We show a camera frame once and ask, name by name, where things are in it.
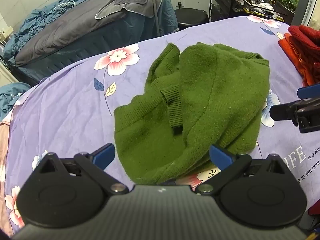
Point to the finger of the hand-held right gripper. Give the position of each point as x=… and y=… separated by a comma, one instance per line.
x=282, y=112
x=310, y=91

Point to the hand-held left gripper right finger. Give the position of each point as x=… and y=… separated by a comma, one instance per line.
x=220, y=156

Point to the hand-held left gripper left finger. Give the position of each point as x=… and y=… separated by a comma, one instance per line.
x=105, y=153

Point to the green knit sweater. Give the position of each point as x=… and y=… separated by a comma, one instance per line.
x=215, y=90

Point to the orange folded garment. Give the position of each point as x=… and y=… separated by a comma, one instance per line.
x=297, y=57

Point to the purple floral bedsheet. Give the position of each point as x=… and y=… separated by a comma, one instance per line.
x=70, y=120

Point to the red knit garment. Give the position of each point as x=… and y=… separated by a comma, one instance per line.
x=306, y=36

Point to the green leafy plant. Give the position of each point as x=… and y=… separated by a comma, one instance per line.
x=287, y=1

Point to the teal crumpled cloth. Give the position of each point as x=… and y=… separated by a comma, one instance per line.
x=11, y=100

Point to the grey covered massage bed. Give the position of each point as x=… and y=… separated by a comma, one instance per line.
x=82, y=27

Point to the black round stool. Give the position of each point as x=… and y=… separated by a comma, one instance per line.
x=191, y=17

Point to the blue quilt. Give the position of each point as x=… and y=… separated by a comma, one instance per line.
x=42, y=15

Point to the white wall socket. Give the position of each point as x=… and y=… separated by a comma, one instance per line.
x=180, y=2

